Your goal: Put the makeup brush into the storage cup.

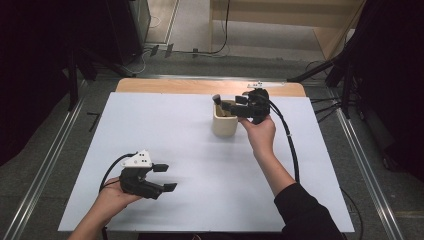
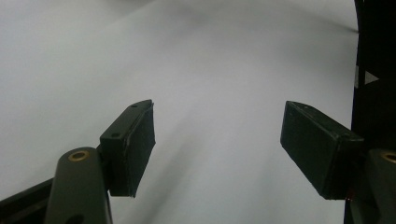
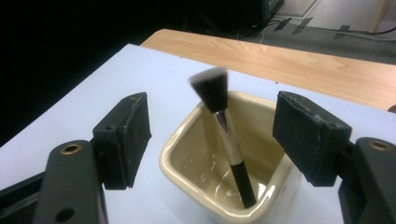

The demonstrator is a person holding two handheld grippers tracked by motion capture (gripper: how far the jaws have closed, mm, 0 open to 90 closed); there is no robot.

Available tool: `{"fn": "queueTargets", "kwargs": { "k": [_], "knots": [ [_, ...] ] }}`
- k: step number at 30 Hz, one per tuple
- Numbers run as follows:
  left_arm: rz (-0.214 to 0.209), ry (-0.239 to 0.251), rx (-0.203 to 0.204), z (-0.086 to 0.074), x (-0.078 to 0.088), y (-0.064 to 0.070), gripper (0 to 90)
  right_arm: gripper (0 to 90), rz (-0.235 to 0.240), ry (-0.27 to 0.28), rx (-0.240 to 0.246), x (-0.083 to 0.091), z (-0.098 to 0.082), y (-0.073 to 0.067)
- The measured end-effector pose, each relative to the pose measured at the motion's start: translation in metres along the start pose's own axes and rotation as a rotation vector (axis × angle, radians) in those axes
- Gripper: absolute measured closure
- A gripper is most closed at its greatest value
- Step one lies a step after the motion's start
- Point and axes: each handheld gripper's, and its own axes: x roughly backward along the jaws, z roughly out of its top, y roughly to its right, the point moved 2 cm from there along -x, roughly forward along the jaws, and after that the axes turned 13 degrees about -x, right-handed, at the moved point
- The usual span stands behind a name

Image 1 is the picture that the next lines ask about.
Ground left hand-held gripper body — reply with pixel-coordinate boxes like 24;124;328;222
118;149;165;201

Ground cream square cup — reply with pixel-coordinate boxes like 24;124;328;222
211;99;240;138

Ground white floor cable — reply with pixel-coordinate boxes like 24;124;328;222
128;14;163;75

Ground black floor cable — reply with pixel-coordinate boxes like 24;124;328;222
173;0;232;57

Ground light wooden furniture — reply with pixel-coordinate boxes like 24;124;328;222
209;0;368;62

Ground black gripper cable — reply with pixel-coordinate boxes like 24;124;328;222
264;98;301;184
98;152;138;194

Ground white paper sheet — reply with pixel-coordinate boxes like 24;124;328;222
57;91;355;234

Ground small black angled bracket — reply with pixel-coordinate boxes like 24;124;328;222
86;111;102;133

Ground black stand legs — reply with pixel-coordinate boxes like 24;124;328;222
64;46;136;113
287;56;364;120

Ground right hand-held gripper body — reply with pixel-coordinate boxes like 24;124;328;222
232;80;286;125

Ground black cabinet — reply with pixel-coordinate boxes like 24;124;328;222
105;0;152;67

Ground person's left hand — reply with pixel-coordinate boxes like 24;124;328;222
95;185;143;218

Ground metal floor rail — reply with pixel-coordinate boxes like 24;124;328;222
2;96;86;240
334;106;406;240

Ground person's right hand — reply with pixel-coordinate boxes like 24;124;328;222
237;116;277;158

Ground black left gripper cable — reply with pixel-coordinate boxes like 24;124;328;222
98;152;138;194

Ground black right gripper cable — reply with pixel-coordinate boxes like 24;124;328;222
264;98;301;184

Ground black makeup brush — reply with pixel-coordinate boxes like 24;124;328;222
212;93;231;113

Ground black curtain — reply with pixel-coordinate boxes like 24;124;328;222
346;0;424;184
0;0;111;168

